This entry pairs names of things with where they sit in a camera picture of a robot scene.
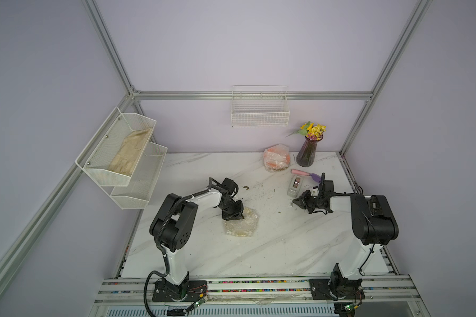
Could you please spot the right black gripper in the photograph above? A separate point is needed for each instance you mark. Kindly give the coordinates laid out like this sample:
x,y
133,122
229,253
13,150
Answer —
x,y
299,201

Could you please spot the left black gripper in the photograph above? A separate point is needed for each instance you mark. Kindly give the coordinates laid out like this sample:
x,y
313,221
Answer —
x,y
237,214

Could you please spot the clear bubble wrap sheet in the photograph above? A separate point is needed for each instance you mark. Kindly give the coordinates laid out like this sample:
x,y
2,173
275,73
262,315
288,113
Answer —
x,y
277,157
244,226

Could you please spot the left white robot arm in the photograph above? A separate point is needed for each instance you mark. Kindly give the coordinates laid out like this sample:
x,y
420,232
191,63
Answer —
x,y
174,222

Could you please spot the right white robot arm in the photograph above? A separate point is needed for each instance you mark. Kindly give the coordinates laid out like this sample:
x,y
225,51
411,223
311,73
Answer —
x,y
373,225

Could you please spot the purple glass vase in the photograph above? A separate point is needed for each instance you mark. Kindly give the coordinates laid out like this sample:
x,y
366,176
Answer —
x,y
306,155

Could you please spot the yellow artificial flowers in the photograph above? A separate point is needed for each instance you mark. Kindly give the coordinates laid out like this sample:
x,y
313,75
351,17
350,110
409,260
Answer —
x,y
311,130

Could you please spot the lower white mesh shelf bin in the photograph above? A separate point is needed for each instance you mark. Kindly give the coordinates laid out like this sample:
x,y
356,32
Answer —
x,y
140,189

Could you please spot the white mesh shelf bin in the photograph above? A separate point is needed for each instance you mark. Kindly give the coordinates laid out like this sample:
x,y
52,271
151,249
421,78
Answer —
x,y
112,158
140,189

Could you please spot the beige cloth in bin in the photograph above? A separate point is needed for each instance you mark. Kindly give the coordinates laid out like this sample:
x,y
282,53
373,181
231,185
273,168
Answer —
x,y
130,151

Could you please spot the upper white mesh shelf bin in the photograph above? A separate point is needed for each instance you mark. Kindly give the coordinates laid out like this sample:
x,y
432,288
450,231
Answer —
x,y
112,158

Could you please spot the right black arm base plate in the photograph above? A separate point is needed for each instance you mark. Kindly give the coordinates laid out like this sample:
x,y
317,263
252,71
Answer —
x,y
326,289

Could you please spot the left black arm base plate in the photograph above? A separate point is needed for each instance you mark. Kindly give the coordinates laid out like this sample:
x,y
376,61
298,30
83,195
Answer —
x,y
188,291

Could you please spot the white wire wall basket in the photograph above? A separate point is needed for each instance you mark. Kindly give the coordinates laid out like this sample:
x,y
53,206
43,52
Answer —
x,y
261,106

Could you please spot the aluminium front rail frame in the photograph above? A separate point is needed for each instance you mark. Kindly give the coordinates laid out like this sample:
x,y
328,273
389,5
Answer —
x,y
115,292

